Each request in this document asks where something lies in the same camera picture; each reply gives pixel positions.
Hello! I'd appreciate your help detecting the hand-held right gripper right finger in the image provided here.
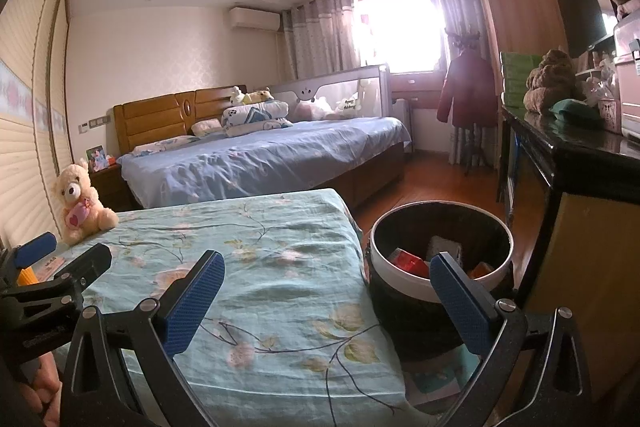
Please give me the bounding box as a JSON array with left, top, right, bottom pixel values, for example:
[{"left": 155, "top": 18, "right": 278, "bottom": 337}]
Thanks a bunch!
[{"left": 429, "top": 252, "right": 593, "bottom": 427}]

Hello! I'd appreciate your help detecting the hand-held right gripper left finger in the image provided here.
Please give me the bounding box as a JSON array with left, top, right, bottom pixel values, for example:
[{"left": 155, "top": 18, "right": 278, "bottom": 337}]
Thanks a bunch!
[{"left": 60, "top": 249, "right": 226, "bottom": 427}]

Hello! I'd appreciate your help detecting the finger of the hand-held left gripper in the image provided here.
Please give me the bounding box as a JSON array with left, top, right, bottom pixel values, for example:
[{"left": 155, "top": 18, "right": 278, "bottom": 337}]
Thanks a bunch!
[
  {"left": 0, "top": 232, "right": 57, "bottom": 290},
  {"left": 0, "top": 243, "right": 113, "bottom": 310}
]

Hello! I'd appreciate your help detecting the black white-rimmed trash can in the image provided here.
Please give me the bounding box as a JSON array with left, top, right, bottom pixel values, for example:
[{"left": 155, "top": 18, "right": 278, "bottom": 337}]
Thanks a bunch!
[{"left": 367, "top": 202, "right": 515, "bottom": 360}]

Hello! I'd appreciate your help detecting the white tissue pack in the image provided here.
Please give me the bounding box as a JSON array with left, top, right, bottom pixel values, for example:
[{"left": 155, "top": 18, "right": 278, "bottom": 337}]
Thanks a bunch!
[{"left": 427, "top": 236, "right": 463, "bottom": 265}]

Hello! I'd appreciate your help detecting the red white carton box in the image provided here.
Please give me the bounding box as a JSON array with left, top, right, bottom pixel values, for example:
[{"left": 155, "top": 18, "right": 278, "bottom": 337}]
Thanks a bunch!
[{"left": 390, "top": 248, "right": 431, "bottom": 279}]

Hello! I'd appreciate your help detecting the person's left hand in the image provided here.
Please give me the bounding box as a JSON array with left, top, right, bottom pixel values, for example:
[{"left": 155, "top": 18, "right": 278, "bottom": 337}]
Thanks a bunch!
[{"left": 27, "top": 353, "right": 63, "bottom": 414}]

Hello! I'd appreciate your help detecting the cream teddy bear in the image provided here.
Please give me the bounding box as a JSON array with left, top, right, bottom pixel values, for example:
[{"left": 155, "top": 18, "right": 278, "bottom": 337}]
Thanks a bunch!
[{"left": 50, "top": 158, "right": 120, "bottom": 245}]

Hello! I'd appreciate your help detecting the wooden nightstand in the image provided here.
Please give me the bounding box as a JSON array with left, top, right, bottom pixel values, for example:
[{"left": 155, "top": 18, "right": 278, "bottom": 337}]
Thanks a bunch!
[{"left": 90, "top": 164, "right": 131, "bottom": 212}]

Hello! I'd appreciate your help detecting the floral teal blanket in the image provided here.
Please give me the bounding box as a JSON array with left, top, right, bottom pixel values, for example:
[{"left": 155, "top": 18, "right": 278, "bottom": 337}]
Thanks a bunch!
[{"left": 37, "top": 188, "right": 436, "bottom": 427}]

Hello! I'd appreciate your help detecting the white slatted wardrobe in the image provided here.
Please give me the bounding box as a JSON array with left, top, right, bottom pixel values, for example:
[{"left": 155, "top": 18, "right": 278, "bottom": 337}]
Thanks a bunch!
[{"left": 0, "top": 0, "right": 76, "bottom": 253}]

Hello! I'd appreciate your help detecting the patterned flat pillow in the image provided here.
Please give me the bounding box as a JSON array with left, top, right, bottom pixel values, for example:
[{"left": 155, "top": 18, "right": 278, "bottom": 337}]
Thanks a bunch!
[{"left": 132, "top": 136, "right": 201, "bottom": 155}]

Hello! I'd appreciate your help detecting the bed with blue sheet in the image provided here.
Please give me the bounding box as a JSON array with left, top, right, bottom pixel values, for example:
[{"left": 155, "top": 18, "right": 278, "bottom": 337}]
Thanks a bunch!
[{"left": 116, "top": 116, "right": 412, "bottom": 210}]

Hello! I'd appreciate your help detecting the coat rack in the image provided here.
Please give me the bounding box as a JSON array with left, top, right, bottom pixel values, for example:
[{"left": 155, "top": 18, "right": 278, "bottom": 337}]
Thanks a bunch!
[{"left": 445, "top": 29, "right": 496, "bottom": 178}]

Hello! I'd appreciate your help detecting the wooden headboard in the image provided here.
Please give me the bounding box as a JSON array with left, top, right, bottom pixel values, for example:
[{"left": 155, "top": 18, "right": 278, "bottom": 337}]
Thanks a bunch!
[{"left": 113, "top": 85, "right": 248, "bottom": 155}]

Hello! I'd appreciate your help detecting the small white pillow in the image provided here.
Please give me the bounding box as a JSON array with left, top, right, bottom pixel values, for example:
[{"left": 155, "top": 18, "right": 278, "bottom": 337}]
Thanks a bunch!
[{"left": 191, "top": 118, "right": 224, "bottom": 136}]

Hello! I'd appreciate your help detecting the folded white blue quilt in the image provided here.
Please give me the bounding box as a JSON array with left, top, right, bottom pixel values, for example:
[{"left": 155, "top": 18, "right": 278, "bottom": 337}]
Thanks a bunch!
[{"left": 221, "top": 101, "right": 293, "bottom": 136}]

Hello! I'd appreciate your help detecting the dark red coat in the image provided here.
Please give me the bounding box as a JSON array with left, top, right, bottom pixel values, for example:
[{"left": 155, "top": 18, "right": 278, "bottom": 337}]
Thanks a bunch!
[{"left": 436, "top": 47, "right": 498, "bottom": 128}]

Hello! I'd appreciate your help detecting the wooden window desk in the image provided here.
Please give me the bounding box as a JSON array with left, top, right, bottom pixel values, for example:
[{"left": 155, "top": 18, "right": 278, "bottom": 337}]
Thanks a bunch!
[{"left": 390, "top": 74, "right": 448, "bottom": 108}]

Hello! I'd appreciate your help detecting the dark green cloth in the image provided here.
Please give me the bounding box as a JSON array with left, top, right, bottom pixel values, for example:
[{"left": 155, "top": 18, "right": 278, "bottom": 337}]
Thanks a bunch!
[{"left": 549, "top": 98, "right": 603, "bottom": 128}]

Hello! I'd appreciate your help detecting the pink white plush toy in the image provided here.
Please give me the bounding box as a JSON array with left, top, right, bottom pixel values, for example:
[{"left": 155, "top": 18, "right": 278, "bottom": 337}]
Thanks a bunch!
[{"left": 292, "top": 99, "right": 333, "bottom": 120}]

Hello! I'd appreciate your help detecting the stack of green boxes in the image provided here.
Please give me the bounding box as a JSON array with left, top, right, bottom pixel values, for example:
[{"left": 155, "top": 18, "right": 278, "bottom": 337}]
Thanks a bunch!
[{"left": 500, "top": 51, "right": 538, "bottom": 108}]

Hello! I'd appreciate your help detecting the white flower bouquet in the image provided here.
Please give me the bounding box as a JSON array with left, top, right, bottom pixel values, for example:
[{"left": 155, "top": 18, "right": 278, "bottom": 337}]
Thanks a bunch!
[{"left": 580, "top": 62, "right": 621, "bottom": 108}]

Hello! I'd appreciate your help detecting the white air conditioner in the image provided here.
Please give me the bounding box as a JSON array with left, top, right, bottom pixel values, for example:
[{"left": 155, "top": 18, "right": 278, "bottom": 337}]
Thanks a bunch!
[{"left": 229, "top": 7, "right": 281, "bottom": 30}]

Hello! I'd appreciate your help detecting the pink storage box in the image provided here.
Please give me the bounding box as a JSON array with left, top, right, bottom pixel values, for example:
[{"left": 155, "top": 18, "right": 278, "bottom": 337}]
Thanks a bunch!
[{"left": 614, "top": 14, "right": 640, "bottom": 135}]

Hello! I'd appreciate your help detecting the bright window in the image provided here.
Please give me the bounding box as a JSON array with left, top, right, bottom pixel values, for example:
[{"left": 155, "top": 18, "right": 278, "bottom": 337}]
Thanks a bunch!
[{"left": 357, "top": 0, "right": 443, "bottom": 72}]

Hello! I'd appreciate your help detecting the grey dotted curtain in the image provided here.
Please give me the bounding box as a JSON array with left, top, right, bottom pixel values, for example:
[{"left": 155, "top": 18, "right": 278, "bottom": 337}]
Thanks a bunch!
[
  {"left": 280, "top": 0, "right": 361, "bottom": 80},
  {"left": 432, "top": 0, "right": 481, "bottom": 72}
]

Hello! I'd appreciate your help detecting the tall wooden cabinet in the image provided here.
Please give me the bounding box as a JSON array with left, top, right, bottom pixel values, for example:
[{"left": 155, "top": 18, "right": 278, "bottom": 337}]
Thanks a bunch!
[{"left": 460, "top": 0, "right": 558, "bottom": 118}]

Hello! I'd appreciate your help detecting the photo frame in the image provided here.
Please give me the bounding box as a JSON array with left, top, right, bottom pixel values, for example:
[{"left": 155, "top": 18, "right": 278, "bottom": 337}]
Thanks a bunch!
[{"left": 86, "top": 144, "right": 108, "bottom": 172}]

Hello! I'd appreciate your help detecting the grey bed guard rail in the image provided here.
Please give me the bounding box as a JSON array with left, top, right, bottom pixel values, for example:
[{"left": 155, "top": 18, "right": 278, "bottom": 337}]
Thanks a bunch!
[{"left": 272, "top": 63, "right": 391, "bottom": 120}]

